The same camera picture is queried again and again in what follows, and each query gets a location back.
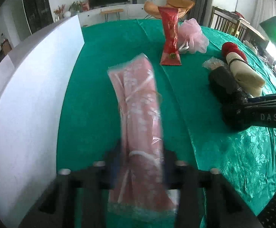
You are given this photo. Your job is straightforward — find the black sequined garment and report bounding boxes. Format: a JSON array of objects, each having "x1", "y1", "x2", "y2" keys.
[{"x1": 208, "y1": 66, "x2": 248, "y2": 106}]

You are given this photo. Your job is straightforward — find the red foil packet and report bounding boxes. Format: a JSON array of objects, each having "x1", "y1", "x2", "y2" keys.
[{"x1": 157, "y1": 6, "x2": 182, "y2": 66}]

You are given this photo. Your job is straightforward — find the pink mesh bath pouf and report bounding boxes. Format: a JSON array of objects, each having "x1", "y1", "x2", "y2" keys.
[{"x1": 177, "y1": 18, "x2": 209, "y2": 54}]

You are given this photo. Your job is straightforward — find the pink cloth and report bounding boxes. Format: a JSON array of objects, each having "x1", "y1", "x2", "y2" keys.
[{"x1": 107, "y1": 53, "x2": 178, "y2": 221}]

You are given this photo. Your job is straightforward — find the grey curtain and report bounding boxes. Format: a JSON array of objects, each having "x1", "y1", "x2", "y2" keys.
[{"x1": 191, "y1": 0, "x2": 215, "y2": 26}]

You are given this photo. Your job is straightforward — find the green satin tablecloth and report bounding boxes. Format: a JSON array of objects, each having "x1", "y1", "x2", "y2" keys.
[{"x1": 56, "y1": 19, "x2": 276, "y2": 228}]

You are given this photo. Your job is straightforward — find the orange lounge chair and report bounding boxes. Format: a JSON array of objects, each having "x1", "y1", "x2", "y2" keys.
[{"x1": 144, "y1": 0, "x2": 196, "y2": 21}]

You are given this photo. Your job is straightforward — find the pile of household clutter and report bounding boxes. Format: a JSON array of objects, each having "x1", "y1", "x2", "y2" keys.
[{"x1": 243, "y1": 39, "x2": 276, "y2": 91}]

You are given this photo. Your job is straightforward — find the clear plastic packet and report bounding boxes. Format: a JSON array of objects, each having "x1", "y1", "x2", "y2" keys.
[{"x1": 202, "y1": 57, "x2": 226, "y2": 72}]

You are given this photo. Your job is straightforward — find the tall black cabinet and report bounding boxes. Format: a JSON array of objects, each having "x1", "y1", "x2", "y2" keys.
[{"x1": 22, "y1": 0, "x2": 54, "y2": 34}]

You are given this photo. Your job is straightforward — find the white storage box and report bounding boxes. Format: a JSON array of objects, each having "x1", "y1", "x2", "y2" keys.
[{"x1": 0, "y1": 14, "x2": 85, "y2": 228}]

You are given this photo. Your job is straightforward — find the wooden slatted crib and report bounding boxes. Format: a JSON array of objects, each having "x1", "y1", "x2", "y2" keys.
[{"x1": 209, "y1": 6, "x2": 241, "y2": 37}]

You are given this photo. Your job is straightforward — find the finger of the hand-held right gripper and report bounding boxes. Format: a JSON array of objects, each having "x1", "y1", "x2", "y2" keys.
[
  {"x1": 222, "y1": 102, "x2": 250, "y2": 131},
  {"x1": 247, "y1": 93, "x2": 276, "y2": 104}
]

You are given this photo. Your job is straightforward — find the red flowers in vase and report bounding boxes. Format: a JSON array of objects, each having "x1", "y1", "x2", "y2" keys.
[{"x1": 53, "y1": 4, "x2": 66, "y2": 22}]

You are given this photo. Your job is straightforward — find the cream rolled towel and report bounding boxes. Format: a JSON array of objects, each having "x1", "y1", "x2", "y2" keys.
[{"x1": 225, "y1": 52, "x2": 267, "y2": 98}]

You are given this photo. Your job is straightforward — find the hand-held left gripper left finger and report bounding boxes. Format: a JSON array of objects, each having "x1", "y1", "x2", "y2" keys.
[{"x1": 24, "y1": 147, "x2": 122, "y2": 228}]

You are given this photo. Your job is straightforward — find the dark dotted clothing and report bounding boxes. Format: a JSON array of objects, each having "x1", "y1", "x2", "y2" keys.
[{"x1": 256, "y1": 178, "x2": 276, "y2": 228}]

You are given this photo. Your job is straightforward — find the small wooden bench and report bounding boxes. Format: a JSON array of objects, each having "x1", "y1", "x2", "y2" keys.
[{"x1": 100, "y1": 9, "x2": 124, "y2": 22}]

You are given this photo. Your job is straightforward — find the red yarn ball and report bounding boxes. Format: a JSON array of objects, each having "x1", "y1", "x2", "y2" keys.
[{"x1": 221, "y1": 42, "x2": 248, "y2": 63}]

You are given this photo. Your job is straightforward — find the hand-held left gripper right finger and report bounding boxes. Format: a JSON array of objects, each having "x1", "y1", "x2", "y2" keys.
[{"x1": 165, "y1": 150, "x2": 262, "y2": 228}]

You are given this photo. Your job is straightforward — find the white television cabinet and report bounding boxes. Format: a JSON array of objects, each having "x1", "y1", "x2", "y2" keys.
[{"x1": 77, "y1": 2, "x2": 150, "y2": 26}]

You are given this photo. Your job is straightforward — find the bushy green potted plant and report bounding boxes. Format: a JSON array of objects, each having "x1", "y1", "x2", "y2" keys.
[{"x1": 69, "y1": 0, "x2": 84, "y2": 13}]

